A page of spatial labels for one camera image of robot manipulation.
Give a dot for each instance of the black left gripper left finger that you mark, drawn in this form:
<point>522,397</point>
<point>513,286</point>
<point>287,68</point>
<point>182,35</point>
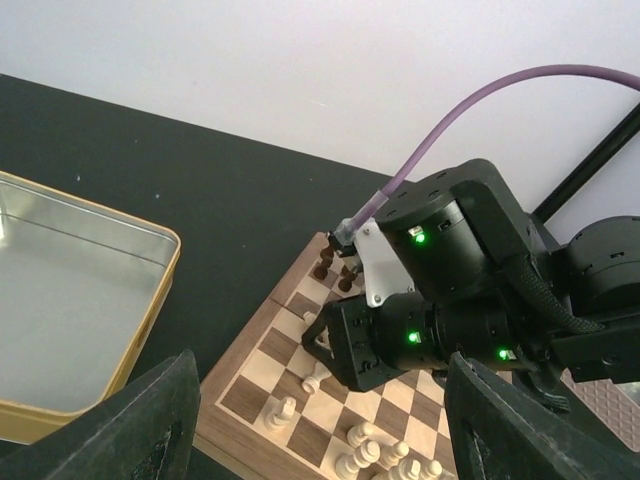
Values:
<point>145,431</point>

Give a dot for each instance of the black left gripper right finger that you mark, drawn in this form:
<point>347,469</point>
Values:
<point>497,432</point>

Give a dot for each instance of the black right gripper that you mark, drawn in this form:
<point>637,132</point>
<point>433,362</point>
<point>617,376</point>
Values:
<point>365,347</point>

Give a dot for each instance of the light wooden pawn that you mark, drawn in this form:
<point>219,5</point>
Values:
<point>359,433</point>

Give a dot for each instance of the light wooden king piece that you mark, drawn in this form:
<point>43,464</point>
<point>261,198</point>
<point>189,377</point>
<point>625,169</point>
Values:
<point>348,466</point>

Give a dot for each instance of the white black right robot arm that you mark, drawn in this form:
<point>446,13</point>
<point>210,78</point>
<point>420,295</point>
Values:
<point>490,285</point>

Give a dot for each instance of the pile of light pieces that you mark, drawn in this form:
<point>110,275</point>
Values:
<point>311,384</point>

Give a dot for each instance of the dark wooden pawn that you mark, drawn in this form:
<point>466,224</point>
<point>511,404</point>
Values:
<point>320,271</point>

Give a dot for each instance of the light wooden fallen knight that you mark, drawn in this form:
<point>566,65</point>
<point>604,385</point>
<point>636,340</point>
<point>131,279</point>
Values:
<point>280,415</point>

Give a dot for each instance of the wooden chessboard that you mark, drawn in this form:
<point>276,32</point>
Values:
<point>268,411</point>

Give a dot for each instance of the dark wooden corner rook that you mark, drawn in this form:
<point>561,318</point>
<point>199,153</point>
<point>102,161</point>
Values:
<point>329,250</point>

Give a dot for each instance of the pink metal tin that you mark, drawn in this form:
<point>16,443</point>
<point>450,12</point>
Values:
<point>611,405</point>

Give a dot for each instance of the yellow metal tin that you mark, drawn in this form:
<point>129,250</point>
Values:
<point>81,287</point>

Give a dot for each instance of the black right frame post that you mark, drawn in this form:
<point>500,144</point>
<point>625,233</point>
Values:
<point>625,131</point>

